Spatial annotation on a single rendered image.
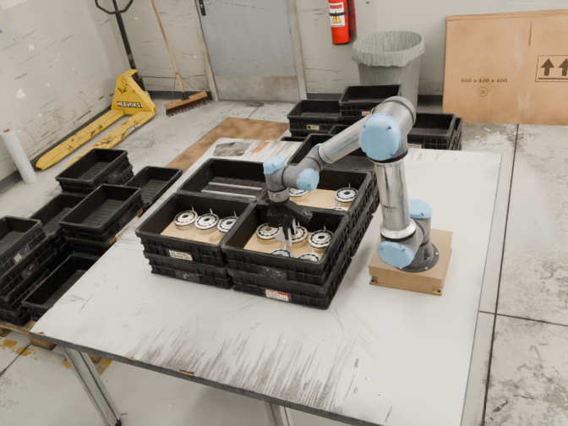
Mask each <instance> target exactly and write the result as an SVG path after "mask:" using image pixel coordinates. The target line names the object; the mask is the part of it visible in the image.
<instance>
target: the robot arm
mask: <svg viewBox="0 0 568 426"><path fill-rule="evenodd" d="M415 120H416V111H415V108H414V106H413V104H412V103H411V102H410V101H409V100H408V99H406V98H404V97H401V96H392V97H390V98H387V99H386V100H384V101H383V102H382V103H380V104H379V105H378V106H376V107H375V108H373V110H372V111H371V114H369V115H368V116H367V117H365V118H363V119H361V120H360V121H358V122H356V123H354V124H353V125H352V126H350V127H349V128H347V129H345V130H343V131H342V132H340V133H339V134H337V135H336V136H334V137H332V138H331V139H329V140H327V141H326V142H324V143H323V144H317V145H316V146H315V147H313V148H312V149H311V151H310V152H309V153H308V154H307V155H306V156H305V157H304V158H303V159H302V160H301V162H300V163H299V164H298V165H297V166H296V167H294V166H288V165H285V162H284V160H283V158H281V157H280V156H272V157H269V158H267V159H266V160H265V161H264V164H263V166H264V175H265V180H266V184H267V189H268V196H267V198H266V199H265V203H268V206H269V211H268V214H267V215H266V218H267V222H268V227H273V228H279V227H280V228H281V229H280V233H279V234H276V240H279V241H282V242H284V243H286V244H287V247H288V248H290V247H291V245H292V238H291V234H292V235H296V218H298V219H299V220H300V221H303V222H305V223H309V221H310V219H311V217H312V216H313V213H312V212H311V211H309V210H306V209H305V208H303V207H302V206H300V205H298V204H296V203H295V202H293V201H291V200H290V196H289V195H290V193H289V188H297V189H300V190H308V191H313V190H315V189H316V187H317V184H318V183H319V173H320V171H321V170H322V169H323V168H324V167H326V166H328V165H330V164H331V163H332V162H334V161H336V160H338V159H340V158H342V157H343V156H345V155H347V154H349V153H350V152H352V151H354V150H356V149H357V148H359V147H361V148H362V150H363V152H366V153H367V154H366V155H367V156H368V157H369V159H370V160H371V161H372V162H374V164H375V171H376V177H377V182H378V188H379V194H380V205H381V211H382V217H383V222H382V223H381V224H380V237H381V241H380V243H379V245H378V248H377V253H378V256H379V257H380V258H381V259H382V260H383V261H384V262H385V263H386V264H388V265H391V266H394V267H407V268H421V267H424V266H425V265H428V264H429V263H430V262H431V261H432V259H433V257H434V249H433V246H432V243H431V242H430V239H429V238H430V227H431V216H432V209H431V206H430V205H429V204H428V203H427V202H425V201H423V200H420V199H408V197H407V181H406V173H405V166H404V158H405V157H406V156H407V154H408V147H407V134H408V133H409V131H410V130H411V129H412V126H413V125H414V123H415ZM270 212H271V213H270ZM269 213H270V214H269ZM268 219H269V221H270V224H269V221H268Z"/></svg>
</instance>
